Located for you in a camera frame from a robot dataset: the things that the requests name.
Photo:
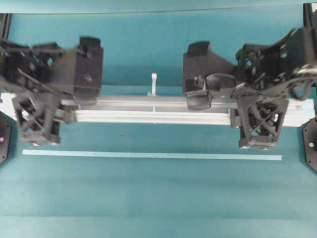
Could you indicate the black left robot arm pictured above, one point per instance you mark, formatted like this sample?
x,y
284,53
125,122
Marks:
x,y
24,68

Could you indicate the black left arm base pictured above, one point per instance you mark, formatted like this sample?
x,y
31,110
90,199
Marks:
x,y
5,135

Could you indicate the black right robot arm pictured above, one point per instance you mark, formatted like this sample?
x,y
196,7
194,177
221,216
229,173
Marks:
x,y
269,74

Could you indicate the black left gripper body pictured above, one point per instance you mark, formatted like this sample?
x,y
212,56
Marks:
x,y
39,116

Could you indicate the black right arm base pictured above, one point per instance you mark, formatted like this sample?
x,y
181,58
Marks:
x,y
310,143

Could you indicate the long teal tape strip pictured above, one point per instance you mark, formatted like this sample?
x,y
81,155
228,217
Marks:
x,y
152,155

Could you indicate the middle white zip tie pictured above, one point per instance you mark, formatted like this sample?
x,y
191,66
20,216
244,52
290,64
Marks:
x,y
153,91

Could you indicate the large silver metal rail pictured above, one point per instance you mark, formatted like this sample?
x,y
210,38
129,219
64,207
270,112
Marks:
x,y
164,110

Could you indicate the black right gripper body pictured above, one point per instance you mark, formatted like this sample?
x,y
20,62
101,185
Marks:
x,y
261,120

